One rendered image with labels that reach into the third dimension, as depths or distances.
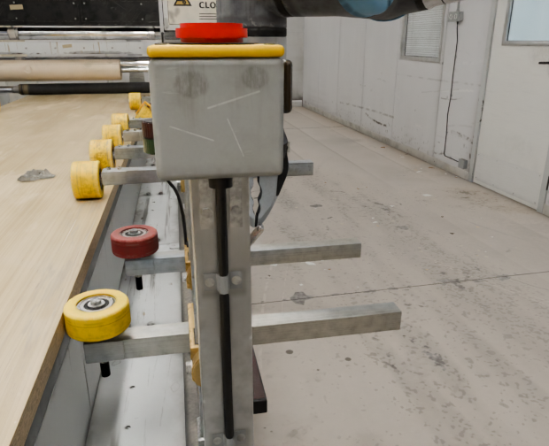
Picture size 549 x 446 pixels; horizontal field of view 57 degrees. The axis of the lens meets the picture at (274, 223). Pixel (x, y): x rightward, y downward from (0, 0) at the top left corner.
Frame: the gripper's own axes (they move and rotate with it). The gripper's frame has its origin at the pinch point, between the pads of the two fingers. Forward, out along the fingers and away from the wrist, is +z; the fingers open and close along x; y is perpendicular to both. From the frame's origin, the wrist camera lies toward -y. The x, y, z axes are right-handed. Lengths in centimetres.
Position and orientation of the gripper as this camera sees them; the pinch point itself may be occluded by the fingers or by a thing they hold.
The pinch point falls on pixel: (256, 220)
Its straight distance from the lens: 72.1
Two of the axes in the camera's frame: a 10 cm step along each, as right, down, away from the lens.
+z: 0.0, 9.4, 3.4
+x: -9.8, 0.6, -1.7
